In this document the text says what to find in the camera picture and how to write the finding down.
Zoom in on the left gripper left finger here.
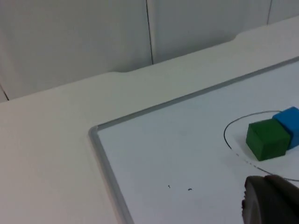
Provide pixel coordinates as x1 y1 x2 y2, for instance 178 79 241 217
241 175 269 224

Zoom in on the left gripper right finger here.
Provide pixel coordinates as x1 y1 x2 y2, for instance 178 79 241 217
263 174 299 224

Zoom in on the grey-framed whiteboard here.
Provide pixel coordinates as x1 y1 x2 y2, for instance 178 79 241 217
88 56 299 224

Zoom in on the green cube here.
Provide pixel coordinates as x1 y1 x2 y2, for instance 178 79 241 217
245 118 291 161

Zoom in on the blue cube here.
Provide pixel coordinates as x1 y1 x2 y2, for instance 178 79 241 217
272 106 299 151

